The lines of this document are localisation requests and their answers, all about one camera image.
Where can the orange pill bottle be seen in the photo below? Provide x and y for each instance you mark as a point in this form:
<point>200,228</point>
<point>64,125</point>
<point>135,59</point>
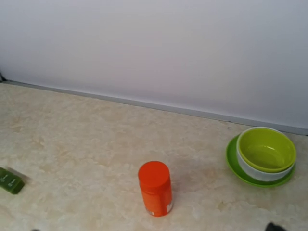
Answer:
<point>155,184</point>

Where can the lime green bowl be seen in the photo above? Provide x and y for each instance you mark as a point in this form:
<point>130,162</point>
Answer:
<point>266,149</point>

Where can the green pill organizer box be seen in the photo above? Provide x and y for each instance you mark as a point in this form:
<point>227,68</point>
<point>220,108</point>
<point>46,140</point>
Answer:
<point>10,182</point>

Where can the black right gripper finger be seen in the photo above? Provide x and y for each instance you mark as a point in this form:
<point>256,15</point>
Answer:
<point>273,227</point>

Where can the white bowl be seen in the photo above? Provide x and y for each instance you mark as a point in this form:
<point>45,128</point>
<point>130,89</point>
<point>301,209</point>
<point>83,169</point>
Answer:
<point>259,175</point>

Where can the green plate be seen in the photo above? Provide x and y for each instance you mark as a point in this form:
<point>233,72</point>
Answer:
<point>239,173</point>

